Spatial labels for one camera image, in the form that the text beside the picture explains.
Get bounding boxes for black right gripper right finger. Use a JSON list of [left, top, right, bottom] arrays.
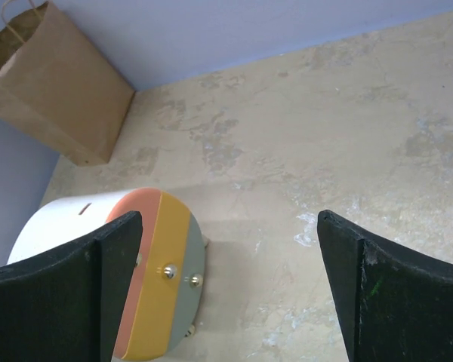
[[317, 210, 453, 361]]

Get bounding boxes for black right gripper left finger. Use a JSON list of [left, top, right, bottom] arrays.
[[0, 211, 143, 361]]

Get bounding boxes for brown paper bag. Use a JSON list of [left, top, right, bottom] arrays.
[[0, 1, 135, 166]]

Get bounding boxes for white cylindrical toy drum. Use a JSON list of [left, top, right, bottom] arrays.
[[8, 187, 209, 361]]

